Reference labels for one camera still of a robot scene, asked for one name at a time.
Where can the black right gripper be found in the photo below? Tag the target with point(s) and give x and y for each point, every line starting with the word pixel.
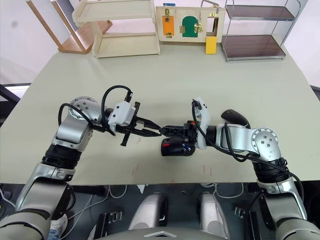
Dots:
pixel 190 131

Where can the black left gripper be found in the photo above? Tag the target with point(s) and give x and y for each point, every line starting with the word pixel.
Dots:
pixel 130 122

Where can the black mouse base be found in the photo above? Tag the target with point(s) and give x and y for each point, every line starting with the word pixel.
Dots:
pixel 175 151

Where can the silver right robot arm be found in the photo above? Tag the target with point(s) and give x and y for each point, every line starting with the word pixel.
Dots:
pixel 265 142

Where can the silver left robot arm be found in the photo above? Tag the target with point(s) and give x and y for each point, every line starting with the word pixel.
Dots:
pixel 72 130

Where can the small blue white battery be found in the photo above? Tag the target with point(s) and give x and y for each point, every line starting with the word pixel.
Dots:
pixel 186 148

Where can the black mouse cover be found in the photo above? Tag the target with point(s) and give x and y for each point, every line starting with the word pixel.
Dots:
pixel 233 116

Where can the light wooden shelf rack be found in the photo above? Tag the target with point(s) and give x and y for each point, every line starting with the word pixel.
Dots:
pixel 125 51

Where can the silver rounded robot leg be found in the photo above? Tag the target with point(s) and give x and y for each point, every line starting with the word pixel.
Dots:
pixel 212 212
pixel 147 212

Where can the yellow busy board door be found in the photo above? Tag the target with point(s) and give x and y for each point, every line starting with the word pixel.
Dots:
pixel 210 45

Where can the orange busy board door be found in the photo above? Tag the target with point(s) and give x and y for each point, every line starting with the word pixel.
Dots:
pixel 167 27

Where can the grey robot torso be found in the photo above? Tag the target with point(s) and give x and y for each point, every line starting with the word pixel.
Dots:
pixel 160 235

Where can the green busy board door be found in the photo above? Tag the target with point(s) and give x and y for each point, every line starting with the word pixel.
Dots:
pixel 189 27

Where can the brown wooden stool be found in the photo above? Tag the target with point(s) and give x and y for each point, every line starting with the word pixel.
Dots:
pixel 75 46

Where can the metal rack with brown shelves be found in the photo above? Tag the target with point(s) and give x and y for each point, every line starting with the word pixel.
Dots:
pixel 255 47

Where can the wooden latch busy board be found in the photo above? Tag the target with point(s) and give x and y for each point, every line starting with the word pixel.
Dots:
pixel 175 12

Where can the white shoe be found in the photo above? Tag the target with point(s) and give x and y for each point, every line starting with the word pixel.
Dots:
pixel 59 223

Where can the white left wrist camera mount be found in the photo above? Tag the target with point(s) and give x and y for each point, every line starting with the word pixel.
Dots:
pixel 121 113

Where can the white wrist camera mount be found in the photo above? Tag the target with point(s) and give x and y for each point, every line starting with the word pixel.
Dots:
pixel 203 117
pixel 121 113

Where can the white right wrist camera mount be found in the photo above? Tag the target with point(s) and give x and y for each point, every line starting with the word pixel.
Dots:
pixel 203 117

